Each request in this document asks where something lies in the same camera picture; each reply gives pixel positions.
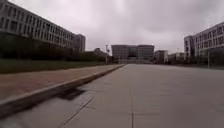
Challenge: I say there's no row of dark trees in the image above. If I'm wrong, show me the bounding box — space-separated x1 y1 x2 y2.
0 31 108 63

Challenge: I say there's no grey stone kerb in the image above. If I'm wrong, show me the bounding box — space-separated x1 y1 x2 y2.
0 64 126 118

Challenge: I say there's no green grass strip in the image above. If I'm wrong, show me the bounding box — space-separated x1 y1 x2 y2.
0 59 107 75

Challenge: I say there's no wide grey building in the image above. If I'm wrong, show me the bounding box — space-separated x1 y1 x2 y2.
111 44 155 65

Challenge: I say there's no grey concrete slab road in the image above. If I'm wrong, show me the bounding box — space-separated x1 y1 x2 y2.
0 63 224 128

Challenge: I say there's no reddish brick pavement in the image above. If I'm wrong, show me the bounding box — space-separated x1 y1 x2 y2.
0 64 123 100

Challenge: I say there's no long grey office building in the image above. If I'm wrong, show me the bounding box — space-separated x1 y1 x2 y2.
0 0 87 53

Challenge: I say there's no small grey building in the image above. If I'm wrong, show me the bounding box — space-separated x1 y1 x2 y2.
153 49 169 65

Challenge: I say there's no low grey building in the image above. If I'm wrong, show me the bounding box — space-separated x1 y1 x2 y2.
93 47 108 58

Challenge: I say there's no grey multi-storey building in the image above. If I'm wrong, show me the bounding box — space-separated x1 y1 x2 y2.
183 21 224 66

